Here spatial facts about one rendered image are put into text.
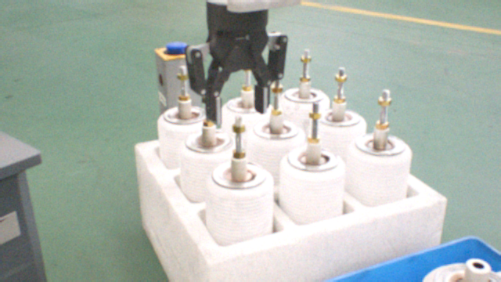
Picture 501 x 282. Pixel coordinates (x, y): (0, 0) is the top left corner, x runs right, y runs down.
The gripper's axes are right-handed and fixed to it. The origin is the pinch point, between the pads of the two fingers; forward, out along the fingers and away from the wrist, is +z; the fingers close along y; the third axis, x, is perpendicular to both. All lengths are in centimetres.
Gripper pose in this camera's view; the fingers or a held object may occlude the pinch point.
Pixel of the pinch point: (238, 108)
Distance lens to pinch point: 73.2
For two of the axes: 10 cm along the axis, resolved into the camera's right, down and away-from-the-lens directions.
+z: 0.0, 9.0, 4.3
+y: -8.5, 2.3, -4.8
